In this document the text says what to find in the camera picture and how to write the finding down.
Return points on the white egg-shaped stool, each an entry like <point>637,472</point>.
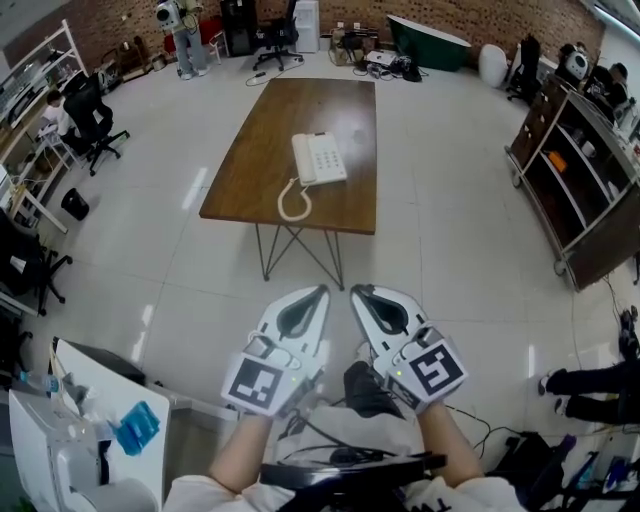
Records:
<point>492,65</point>

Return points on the black waste bin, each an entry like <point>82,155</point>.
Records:
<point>75,204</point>

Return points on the white side desk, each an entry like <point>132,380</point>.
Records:
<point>120,385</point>

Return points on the white cup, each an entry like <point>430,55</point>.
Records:
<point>588,148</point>

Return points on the white machine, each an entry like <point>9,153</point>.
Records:
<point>45,450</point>

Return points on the orange box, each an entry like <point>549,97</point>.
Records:
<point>557,160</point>

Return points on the white water dispenser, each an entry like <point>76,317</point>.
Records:
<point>307,25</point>

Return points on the wooden shelf cart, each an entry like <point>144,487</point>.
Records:
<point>595,235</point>

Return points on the person's black shoe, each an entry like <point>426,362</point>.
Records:
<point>367,387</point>

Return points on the person's right forearm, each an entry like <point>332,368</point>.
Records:
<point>447,447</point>

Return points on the white round-lens device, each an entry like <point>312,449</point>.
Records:
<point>166,12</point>

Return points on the blue plastic holder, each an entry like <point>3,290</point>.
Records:
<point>137,430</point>

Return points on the black cabinet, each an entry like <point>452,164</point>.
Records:
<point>237,27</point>

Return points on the wooden table with metal legs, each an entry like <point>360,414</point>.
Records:
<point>310,110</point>

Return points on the white desk telephone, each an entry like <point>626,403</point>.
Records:
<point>325,157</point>

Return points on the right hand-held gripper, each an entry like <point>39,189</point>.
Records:
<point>430,370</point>

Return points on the black office chair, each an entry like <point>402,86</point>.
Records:
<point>90,117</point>
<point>280,35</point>
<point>22,265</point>
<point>525,67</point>

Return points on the person's left forearm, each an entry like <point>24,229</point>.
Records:
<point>245,452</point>

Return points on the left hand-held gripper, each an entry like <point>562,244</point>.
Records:
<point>252,382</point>

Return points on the dark green bathtub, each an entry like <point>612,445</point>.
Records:
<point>425,42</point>

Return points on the clear water bottle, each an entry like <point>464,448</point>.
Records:
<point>42,384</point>

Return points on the white metal shelf rack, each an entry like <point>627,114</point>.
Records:
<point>60,45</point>

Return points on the person's white shirt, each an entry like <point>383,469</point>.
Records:
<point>210,500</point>

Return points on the black chest bar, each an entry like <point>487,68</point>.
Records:
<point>350,470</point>

